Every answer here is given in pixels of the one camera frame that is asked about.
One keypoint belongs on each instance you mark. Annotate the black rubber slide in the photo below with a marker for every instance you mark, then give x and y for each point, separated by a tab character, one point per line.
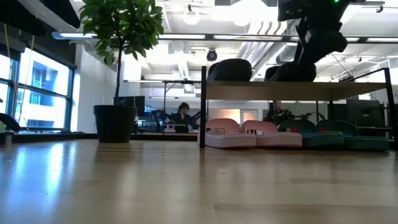
295	74
233	70

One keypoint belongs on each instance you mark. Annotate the teal rubber slide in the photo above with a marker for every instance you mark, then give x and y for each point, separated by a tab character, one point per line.
367	143
320	138

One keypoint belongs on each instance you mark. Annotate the pink rubber slide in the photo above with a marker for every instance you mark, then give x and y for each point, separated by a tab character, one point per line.
276	138
228	140

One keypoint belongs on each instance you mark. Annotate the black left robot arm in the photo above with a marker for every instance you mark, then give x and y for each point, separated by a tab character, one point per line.
12	18

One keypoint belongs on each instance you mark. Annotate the black robot arm in room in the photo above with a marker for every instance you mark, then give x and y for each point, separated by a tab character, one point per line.
161	116

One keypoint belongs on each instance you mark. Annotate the person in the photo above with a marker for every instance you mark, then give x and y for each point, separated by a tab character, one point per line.
183	119
279	112

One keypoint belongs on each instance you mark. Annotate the long linear light fixture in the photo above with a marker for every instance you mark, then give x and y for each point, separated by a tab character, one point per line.
217	37

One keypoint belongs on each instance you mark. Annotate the black monitor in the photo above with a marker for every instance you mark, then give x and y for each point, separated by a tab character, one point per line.
132	104

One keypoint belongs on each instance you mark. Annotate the green plant in black pot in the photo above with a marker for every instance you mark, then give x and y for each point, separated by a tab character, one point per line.
115	124

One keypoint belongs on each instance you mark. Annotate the silver ventilation duct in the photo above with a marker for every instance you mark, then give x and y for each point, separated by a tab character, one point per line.
284	56

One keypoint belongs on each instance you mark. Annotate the wooden shelf with black frame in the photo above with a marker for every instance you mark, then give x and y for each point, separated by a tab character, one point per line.
280	91

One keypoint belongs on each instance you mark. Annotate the black dome camera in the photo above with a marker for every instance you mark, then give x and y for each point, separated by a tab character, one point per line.
211	55

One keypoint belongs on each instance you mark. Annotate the black frame bar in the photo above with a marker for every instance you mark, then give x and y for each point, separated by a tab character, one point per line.
62	137

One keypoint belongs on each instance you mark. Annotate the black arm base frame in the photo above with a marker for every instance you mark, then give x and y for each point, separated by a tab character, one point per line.
9	121

